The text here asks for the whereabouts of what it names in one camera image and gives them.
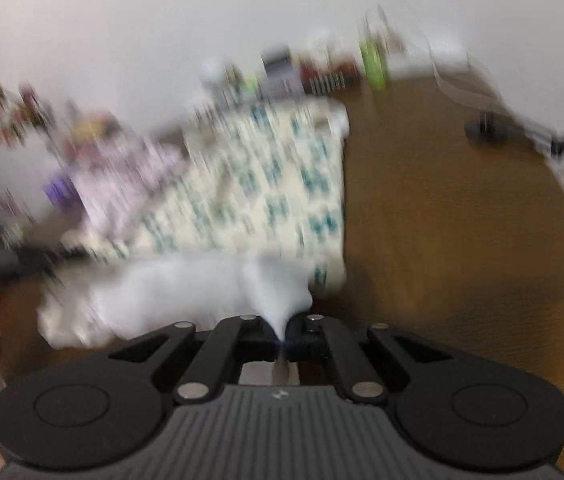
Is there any pink floral garment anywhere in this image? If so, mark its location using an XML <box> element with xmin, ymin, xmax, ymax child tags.
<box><xmin>59</xmin><ymin>125</ymin><xmax>188</xmax><ymax>261</ymax></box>

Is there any stack of books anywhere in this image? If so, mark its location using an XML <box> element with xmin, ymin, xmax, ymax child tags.
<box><xmin>261</xmin><ymin>67</ymin><xmax>304</xmax><ymax>97</ymax></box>

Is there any dried rose bouquet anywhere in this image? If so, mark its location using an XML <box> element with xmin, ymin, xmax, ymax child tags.
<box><xmin>0</xmin><ymin>76</ymin><xmax>59</xmax><ymax>150</ymax></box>

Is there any cream garment with teal flowers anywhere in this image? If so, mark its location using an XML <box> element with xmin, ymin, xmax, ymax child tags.
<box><xmin>37</xmin><ymin>97</ymin><xmax>351</xmax><ymax>351</ymax></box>

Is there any small black box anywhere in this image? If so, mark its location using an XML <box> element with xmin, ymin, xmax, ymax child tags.
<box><xmin>261</xmin><ymin>49</ymin><xmax>296</xmax><ymax>74</ymax></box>

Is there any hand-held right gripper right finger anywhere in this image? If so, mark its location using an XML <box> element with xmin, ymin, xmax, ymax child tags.
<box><xmin>284</xmin><ymin>313</ymin><xmax>456</xmax><ymax>407</ymax></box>

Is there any purple tissue box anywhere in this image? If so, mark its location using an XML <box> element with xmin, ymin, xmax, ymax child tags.
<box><xmin>43</xmin><ymin>171</ymin><xmax>81</xmax><ymax>207</ymax></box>

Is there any green spray bottle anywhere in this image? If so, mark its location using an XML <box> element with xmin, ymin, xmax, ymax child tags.
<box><xmin>358</xmin><ymin>34</ymin><xmax>391</xmax><ymax>91</ymax></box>

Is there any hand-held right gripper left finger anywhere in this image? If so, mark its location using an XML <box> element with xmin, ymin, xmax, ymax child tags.
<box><xmin>107</xmin><ymin>314</ymin><xmax>284</xmax><ymax>407</ymax></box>

